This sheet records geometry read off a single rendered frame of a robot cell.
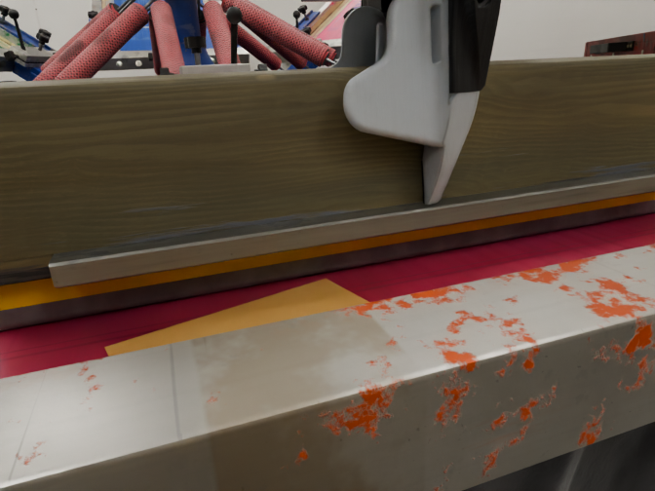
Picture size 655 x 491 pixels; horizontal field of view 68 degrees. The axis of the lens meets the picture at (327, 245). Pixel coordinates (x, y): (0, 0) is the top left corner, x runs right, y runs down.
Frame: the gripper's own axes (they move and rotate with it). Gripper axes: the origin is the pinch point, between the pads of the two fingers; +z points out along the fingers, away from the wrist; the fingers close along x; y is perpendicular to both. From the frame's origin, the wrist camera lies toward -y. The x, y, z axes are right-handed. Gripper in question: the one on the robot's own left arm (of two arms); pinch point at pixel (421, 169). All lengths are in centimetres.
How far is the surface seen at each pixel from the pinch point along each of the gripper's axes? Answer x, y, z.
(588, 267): 11.5, 0.6, 1.3
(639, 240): 3.5, -12.2, 4.9
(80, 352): 3.4, 17.0, 4.8
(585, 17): -185, -200, -26
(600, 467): 3.7, -11.9, 21.0
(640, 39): -61, -89, -9
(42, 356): 3.1, 18.4, 4.8
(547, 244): 1.7, -7.3, 4.9
